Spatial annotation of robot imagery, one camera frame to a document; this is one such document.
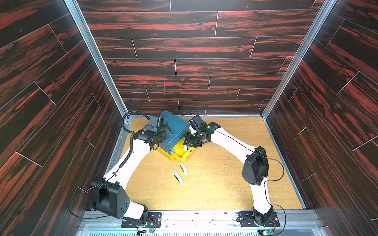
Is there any teal drawer cabinet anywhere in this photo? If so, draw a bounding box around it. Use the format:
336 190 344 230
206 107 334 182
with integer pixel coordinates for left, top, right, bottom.
159 111 190 155

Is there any yellow drawer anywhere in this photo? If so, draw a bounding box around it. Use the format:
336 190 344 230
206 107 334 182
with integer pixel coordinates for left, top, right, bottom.
171 140 195 163

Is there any white fruit knife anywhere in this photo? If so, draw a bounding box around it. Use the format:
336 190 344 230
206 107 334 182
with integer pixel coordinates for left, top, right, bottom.
179 162 188 175
173 171 184 185

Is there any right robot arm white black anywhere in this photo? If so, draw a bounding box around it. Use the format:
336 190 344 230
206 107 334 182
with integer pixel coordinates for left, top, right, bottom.
184 115 274 226

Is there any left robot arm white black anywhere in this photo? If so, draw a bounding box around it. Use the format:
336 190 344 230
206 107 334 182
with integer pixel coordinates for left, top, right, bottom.
90 125 172 227

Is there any yellow drawer unit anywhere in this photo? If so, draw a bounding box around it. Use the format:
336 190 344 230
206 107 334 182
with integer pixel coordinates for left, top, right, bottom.
157 148 175 161

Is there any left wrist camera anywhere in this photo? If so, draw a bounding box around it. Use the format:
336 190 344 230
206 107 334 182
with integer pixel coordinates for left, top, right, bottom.
146 115 164 132

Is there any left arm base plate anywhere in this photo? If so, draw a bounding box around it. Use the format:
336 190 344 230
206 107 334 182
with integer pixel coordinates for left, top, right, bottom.
121 211 162 229

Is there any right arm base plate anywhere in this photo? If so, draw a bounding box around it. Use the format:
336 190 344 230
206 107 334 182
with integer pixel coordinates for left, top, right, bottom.
236 209 280 228

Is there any aluminium front rail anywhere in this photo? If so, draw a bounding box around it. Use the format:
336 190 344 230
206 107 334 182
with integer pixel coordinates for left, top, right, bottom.
77 210 329 236

